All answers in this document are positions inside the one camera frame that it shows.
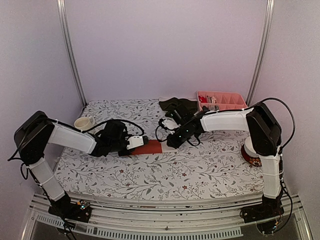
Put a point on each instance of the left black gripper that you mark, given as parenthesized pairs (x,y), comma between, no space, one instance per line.
(124,153)

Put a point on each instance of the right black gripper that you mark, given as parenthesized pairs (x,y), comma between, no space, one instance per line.
(176,143)

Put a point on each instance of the red underwear white waistband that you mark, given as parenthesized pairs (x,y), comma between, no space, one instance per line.
(153,147)

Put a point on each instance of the dark olive cloth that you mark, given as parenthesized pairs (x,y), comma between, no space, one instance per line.
(169,105)

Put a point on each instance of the cream ceramic cup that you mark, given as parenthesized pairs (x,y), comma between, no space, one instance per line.
(84,123)

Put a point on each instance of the pink divided organizer tray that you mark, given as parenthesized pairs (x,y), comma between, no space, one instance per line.
(216,100)

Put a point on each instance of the floral patterned table mat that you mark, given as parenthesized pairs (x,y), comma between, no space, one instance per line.
(208,168)

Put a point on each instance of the right robot arm white sleeve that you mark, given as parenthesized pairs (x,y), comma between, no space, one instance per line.
(265,133)

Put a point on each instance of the robot arm white sleeve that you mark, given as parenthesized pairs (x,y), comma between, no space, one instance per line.
(265,133)
(33,139)

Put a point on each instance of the left robot arm white sleeve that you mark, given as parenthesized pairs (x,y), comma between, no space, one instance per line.
(33,139)

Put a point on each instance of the white bowl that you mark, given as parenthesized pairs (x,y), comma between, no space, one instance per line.
(248,148)

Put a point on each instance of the red floral saucer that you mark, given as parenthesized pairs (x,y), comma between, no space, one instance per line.
(252,160)

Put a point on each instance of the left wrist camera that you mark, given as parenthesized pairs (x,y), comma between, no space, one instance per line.
(113,131)

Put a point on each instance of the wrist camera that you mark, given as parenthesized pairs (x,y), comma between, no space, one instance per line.
(113,131)
(180,114)

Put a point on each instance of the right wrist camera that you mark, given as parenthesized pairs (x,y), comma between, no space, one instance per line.
(180,114)

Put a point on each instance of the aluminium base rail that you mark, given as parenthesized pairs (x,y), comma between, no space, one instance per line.
(201,219)

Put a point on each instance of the left aluminium frame post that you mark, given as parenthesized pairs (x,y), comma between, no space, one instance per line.
(62,13)

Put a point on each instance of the aluminium frame post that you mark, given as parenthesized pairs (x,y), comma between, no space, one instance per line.
(266,28)
(62,13)

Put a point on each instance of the right aluminium frame post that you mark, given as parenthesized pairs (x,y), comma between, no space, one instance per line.
(266,28)

